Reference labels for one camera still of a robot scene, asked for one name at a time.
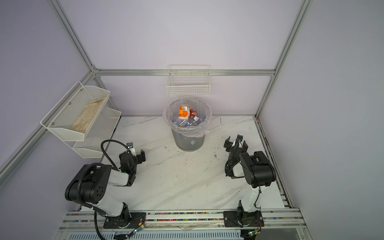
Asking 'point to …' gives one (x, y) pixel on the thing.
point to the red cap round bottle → (192, 113)
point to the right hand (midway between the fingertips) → (236, 138)
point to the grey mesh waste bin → (184, 143)
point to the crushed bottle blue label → (186, 122)
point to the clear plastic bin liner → (171, 111)
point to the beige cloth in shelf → (88, 114)
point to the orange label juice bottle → (184, 111)
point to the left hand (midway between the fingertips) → (133, 151)
